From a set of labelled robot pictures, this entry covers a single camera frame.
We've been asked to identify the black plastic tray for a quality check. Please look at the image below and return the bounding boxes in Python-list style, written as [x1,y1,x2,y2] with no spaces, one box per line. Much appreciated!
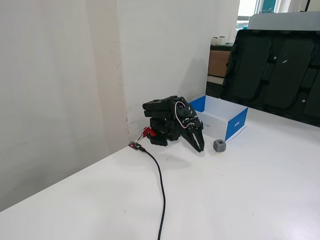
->
[219,29,320,128]

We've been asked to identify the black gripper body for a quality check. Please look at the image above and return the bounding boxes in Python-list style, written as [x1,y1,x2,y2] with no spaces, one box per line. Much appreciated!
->
[174,96,204,136]

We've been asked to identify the red clamp handle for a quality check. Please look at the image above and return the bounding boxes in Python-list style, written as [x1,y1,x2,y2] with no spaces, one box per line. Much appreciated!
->
[142,126,158,138]

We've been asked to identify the black power cable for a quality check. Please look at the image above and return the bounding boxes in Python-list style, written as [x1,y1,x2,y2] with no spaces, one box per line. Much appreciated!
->
[139,146,167,240]

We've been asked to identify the gray cube block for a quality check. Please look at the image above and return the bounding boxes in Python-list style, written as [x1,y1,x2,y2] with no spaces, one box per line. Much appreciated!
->
[213,138,228,154]

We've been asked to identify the dark green shelf board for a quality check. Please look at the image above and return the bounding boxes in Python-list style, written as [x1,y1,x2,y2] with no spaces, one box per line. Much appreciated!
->
[209,43,235,52]

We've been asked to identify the brown cardboard box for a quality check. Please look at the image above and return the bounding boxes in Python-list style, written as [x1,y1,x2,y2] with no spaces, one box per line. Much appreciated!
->
[207,49,231,78]

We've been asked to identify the blue and white box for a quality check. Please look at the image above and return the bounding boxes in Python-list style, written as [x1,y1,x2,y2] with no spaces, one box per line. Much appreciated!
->
[188,94,249,143]

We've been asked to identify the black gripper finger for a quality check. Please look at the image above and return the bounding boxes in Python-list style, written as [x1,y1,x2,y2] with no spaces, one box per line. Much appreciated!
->
[194,124,206,151]
[183,131,202,154]

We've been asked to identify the pink white servo cable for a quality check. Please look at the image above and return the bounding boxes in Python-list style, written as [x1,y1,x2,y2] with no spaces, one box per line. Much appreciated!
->
[173,100,189,131]

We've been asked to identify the black table clamp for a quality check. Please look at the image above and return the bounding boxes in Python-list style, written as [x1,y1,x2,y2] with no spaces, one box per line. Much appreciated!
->
[147,134,168,147]

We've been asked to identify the small controller board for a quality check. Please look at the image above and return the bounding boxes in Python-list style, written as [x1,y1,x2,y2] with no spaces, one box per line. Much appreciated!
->
[127,141,147,153]

